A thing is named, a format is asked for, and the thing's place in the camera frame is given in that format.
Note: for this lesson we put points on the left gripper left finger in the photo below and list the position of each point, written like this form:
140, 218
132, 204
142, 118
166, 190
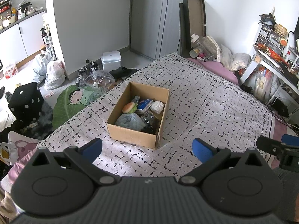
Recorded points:
82, 159

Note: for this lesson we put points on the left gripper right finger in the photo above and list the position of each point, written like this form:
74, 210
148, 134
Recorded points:
211, 158

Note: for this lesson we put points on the light blue plastic bag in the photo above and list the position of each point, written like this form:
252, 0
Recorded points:
130, 121

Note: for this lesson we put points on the plush hamburger toy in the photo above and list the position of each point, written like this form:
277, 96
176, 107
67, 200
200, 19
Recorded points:
129, 108

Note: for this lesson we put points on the black item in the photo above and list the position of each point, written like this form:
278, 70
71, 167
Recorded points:
149, 119

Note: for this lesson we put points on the white plastic bundle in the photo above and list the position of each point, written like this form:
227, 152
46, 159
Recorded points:
157, 107

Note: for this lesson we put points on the blue tissue pack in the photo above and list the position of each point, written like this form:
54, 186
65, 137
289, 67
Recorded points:
143, 106

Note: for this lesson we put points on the small black plush toy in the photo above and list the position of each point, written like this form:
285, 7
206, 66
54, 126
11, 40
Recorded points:
148, 129

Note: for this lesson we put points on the blue-grey knitted cloth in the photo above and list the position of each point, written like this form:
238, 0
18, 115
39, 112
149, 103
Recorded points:
136, 99

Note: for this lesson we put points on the grey patterned bed blanket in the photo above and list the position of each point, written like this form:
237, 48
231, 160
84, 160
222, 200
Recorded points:
202, 105

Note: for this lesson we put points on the green cartoon leaf cushion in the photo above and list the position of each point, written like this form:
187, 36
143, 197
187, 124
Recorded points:
71, 101

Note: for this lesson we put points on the brown cardboard box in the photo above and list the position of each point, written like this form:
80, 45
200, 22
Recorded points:
126, 135

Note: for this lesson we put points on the white desk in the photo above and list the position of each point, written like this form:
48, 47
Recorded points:
261, 59

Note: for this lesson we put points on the clear plastic bag with items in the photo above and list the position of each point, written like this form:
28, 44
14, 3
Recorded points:
99, 80

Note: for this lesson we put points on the black dice stool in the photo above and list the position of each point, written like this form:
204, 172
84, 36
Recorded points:
26, 102

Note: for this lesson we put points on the white garbage bag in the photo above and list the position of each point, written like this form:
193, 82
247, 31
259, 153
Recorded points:
55, 76

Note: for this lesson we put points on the pink bed sheet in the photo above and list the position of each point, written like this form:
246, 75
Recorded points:
218, 69

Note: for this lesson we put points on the white cube appliance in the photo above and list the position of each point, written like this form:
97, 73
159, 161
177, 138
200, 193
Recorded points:
111, 61

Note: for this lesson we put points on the paper cup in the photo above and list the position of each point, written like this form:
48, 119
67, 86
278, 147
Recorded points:
194, 53

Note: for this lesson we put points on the clear plastic jar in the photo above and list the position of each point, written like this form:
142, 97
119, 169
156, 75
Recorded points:
198, 46

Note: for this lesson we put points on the white drawer organizer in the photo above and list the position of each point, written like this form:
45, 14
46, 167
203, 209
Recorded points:
270, 38

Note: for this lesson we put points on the black monitor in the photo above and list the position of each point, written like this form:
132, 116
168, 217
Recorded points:
296, 31

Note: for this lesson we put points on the leaning brown board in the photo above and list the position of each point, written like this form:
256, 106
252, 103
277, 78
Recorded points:
192, 18

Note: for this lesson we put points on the kitchen wall shelf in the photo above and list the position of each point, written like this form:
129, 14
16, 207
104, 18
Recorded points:
12, 15

